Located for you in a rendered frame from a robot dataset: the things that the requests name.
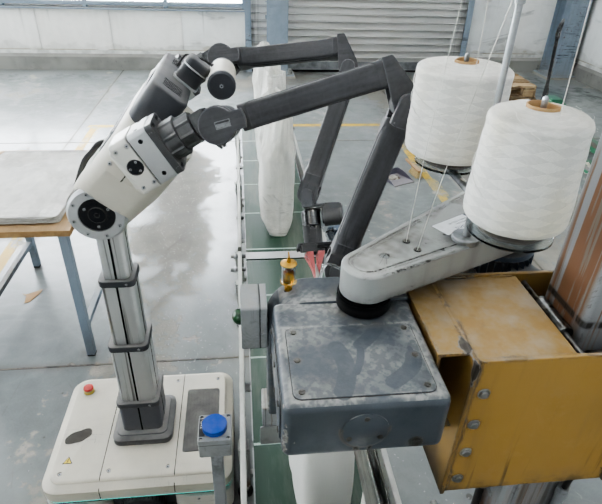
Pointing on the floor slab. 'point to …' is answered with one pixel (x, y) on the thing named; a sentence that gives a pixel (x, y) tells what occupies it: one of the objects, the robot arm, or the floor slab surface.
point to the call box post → (219, 479)
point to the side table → (34, 267)
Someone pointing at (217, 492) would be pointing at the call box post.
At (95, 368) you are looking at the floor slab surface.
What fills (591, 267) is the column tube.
